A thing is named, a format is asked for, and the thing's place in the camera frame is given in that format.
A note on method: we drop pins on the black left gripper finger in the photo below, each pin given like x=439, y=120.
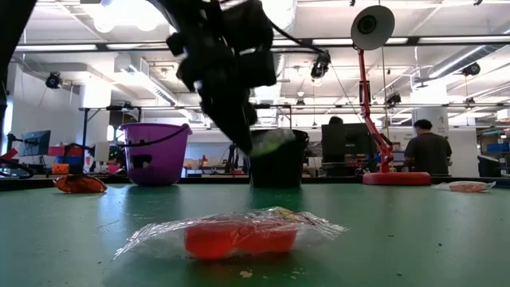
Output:
x=243, y=105
x=223, y=111

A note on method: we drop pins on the black ceiling camera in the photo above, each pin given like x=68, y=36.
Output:
x=320, y=65
x=53, y=80
x=393, y=99
x=471, y=69

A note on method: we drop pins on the small computer monitor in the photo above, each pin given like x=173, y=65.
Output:
x=36, y=142

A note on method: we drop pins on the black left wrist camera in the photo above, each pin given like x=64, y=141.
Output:
x=257, y=68

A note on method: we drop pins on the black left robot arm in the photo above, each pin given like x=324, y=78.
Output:
x=12, y=24

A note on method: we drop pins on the red storage bin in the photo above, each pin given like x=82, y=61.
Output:
x=56, y=151

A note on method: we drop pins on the clear-wrapped orange jelly candy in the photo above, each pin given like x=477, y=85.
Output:
x=239, y=239
x=464, y=187

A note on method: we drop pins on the white round column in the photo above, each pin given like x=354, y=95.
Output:
x=436, y=115

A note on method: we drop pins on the small pale crumb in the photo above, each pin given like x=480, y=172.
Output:
x=246, y=274

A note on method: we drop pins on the black background robot arm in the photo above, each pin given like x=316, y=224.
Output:
x=232, y=161

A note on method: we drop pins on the black office chair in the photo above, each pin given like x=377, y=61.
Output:
x=488, y=166

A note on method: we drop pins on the black plastic bucket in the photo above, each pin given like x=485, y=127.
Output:
x=279, y=167

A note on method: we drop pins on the black background frame stand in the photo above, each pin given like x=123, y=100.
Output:
x=84, y=139

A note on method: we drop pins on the red desk lamp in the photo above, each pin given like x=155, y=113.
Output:
x=396, y=178

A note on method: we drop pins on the orange wrapped candy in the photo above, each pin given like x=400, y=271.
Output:
x=79, y=185

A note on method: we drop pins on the clear-wrapped green jelly candy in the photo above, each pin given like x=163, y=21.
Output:
x=273, y=141

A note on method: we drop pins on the large black monitor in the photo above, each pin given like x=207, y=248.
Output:
x=348, y=139

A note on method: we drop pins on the person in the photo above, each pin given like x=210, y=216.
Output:
x=428, y=151
x=336, y=120

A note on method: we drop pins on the purple face-printed plastic bucket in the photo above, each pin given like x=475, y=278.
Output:
x=159, y=163

